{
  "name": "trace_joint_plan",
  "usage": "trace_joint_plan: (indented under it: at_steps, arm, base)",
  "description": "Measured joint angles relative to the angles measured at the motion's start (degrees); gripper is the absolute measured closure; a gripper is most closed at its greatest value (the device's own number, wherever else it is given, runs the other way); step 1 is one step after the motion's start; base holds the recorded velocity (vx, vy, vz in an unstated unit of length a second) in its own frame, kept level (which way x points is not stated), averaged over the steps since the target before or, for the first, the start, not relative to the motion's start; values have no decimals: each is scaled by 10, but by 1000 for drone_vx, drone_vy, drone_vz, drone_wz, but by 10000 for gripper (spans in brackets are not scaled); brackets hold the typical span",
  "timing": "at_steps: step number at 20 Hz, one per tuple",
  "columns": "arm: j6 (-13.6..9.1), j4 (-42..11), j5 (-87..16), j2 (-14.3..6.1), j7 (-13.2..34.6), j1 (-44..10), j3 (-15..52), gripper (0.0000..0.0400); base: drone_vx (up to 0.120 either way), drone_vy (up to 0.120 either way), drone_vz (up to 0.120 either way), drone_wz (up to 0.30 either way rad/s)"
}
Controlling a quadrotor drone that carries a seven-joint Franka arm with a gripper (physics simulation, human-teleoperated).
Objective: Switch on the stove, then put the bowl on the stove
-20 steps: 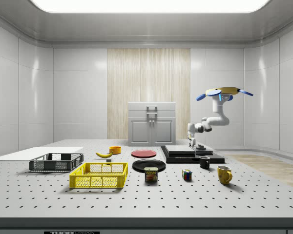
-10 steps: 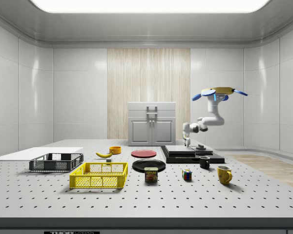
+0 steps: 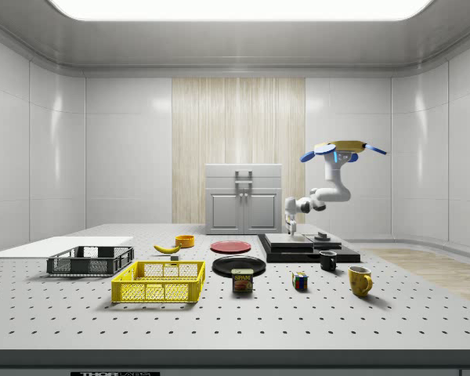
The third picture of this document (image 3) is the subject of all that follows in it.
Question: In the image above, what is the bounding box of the flat black stove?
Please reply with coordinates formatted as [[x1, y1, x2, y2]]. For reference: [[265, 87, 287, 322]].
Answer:
[[257, 230, 362, 263]]

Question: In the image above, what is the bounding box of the black mug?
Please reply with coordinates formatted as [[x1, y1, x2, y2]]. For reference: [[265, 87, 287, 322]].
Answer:
[[319, 250, 338, 272]]

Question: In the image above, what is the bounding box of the puzzle cube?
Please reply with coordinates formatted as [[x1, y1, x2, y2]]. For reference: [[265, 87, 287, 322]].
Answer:
[[291, 271, 309, 291]]

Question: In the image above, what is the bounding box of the red plate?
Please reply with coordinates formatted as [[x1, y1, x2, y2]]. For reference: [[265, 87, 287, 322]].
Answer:
[[210, 240, 252, 254]]

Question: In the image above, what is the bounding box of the white cabinet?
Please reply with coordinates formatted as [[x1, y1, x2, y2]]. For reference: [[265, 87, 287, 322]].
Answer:
[[204, 163, 283, 235]]

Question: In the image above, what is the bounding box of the flat-sided can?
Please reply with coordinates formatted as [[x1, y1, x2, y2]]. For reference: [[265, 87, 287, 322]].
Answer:
[[231, 268, 255, 294]]

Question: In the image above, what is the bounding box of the black plate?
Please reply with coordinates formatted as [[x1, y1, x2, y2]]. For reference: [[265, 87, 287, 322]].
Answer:
[[211, 255, 267, 277]]

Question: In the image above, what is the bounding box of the yellow mug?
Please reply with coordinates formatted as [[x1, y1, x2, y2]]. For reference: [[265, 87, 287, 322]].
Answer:
[[348, 266, 374, 298]]

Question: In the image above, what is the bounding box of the drone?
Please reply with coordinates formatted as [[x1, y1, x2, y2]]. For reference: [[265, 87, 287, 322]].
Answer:
[[300, 139, 389, 164]]

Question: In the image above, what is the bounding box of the banana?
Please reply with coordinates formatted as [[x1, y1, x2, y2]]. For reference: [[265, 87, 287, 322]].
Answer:
[[153, 243, 183, 255]]

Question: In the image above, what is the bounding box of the yellow basket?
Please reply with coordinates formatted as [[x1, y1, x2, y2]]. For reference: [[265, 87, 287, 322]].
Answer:
[[110, 260, 207, 305]]

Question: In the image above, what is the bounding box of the dark grey basket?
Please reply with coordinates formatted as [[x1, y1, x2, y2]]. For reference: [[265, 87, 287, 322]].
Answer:
[[46, 245, 136, 277]]

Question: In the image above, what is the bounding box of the white board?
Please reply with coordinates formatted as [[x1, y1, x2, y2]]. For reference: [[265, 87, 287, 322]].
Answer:
[[0, 236, 135, 259]]

